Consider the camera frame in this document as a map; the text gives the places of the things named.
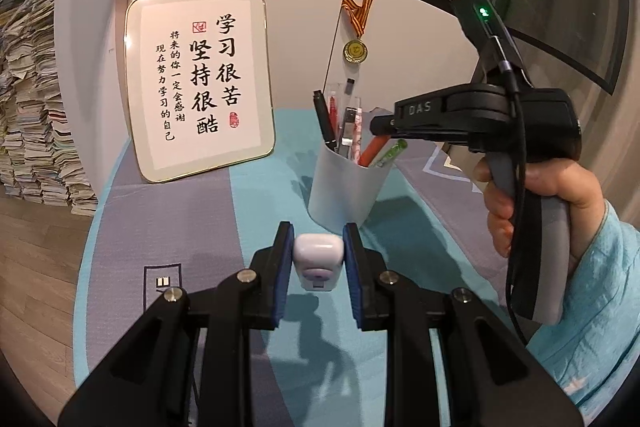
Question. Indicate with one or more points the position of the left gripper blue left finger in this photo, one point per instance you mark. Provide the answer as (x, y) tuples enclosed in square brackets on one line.
[(282, 257)]

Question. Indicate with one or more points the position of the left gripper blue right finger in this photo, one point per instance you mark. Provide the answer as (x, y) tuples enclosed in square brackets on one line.
[(353, 251)]

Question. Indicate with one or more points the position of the white purple correction tape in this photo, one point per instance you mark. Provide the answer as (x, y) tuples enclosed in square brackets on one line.
[(318, 260)]

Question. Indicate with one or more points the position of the orange pen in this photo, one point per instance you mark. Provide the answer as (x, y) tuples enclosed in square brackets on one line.
[(373, 148)]

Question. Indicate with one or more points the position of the green white pen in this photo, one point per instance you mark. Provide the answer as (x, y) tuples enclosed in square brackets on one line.
[(391, 154)]

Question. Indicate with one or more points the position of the red pen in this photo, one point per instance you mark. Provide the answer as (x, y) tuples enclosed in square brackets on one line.
[(334, 110)]

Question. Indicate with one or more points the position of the light blue sleeve forearm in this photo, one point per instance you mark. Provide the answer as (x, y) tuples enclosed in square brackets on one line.
[(592, 350)]

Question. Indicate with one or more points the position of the person right hand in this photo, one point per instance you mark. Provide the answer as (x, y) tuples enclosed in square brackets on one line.
[(558, 177)]

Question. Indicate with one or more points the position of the translucent white pen cup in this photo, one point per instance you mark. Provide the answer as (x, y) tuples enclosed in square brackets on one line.
[(342, 191)]

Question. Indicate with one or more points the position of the pink patterned pen in cup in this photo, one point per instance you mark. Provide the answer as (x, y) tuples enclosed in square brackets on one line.
[(355, 149)]

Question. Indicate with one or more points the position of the black capped pen in cup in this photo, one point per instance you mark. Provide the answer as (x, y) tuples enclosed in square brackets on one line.
[(348, 89)]

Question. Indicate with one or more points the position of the gold medal striped ribbon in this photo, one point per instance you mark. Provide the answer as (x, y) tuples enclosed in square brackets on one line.
[(355, 50)]

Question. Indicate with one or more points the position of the framed white calligraphy sign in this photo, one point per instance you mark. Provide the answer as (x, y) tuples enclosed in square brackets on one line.
[(198, 85)]

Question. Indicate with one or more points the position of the stack of papers on floor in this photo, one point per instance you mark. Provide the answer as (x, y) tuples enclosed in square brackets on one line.
[(39, 158)]

